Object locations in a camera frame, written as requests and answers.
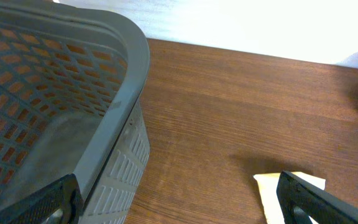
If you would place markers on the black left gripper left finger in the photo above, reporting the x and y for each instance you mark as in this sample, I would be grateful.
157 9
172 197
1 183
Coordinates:
58 202

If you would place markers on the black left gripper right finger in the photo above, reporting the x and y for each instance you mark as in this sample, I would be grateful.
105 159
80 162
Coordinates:
302 202

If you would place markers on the cream snack bag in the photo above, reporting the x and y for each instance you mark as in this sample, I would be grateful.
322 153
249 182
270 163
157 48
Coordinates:
267 184

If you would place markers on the grey plastic basket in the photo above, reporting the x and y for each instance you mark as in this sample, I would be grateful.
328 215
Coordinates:
70 83

